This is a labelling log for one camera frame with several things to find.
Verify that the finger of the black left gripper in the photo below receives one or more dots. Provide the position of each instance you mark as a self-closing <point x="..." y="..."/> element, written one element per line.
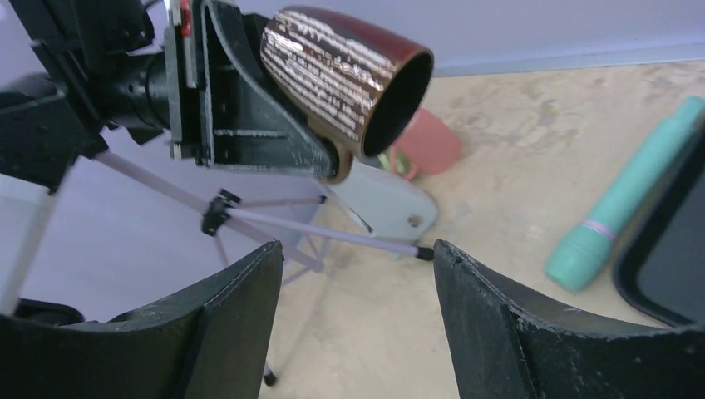
<point x="248" y="123"/>

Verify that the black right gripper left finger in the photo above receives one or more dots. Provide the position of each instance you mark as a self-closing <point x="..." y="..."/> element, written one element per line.
<point x="209" y="340"/>

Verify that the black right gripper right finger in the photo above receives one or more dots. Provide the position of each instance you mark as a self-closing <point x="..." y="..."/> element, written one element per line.
<point x="509" y="341"/>

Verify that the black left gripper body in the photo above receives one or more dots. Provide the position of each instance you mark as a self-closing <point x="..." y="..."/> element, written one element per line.
<point x="192" y="135"/>

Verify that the brown mug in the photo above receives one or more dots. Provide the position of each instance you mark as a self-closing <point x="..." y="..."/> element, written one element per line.
<point x="358" y="84"/>

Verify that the pink mug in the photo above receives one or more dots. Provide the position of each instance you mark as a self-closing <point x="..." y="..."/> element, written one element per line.
<point x="430" y="145"/>

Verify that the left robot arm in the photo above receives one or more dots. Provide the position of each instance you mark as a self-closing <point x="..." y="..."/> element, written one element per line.
<point x="98" y="73"/>

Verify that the light green mug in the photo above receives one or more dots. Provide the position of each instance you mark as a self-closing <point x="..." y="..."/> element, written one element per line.
<point x="396" y="162"/>

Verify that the black plastic tray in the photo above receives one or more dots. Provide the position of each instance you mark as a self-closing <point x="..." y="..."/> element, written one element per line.
<point x="661" y="270"/>

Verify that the small camera tripod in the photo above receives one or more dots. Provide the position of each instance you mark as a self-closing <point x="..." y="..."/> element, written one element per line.
<point x="27" y="201"/>

